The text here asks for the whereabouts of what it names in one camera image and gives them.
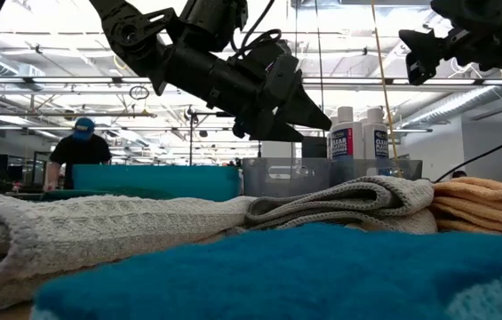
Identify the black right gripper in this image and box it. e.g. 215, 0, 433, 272
399, 0, 502, 89

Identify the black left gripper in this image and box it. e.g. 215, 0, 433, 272
227, 38, 333, 143

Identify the grey waffle towel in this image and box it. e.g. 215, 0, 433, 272
0, 186, 254, 319
243, 175, 438, 236

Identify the blue fuzzy towel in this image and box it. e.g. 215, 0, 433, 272
30, 223, 502, 320

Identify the orange towel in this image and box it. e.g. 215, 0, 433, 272
430, 176, 502, 272

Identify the dark green towel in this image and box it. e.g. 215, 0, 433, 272
39, 188, 176, 202

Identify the black background monitor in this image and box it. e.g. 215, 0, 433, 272
301, 135, 328, 159

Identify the teal plastic bin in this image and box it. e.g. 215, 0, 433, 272
71, 164, 242, 204

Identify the yellow hanging cable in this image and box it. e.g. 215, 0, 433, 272
369, 0, 401, 162

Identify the black metal frame stand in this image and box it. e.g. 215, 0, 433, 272
187, 110, 260, 166

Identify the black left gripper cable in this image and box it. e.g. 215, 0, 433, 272
230, 0, 283, 57

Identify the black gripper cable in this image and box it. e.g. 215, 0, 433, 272
230, 0, 283, 57
434, 127, 502, 183

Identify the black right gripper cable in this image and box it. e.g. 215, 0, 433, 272
434, 127, 502, 183

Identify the hanging black cable coil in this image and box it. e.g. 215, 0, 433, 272
128, 84, 150, 101

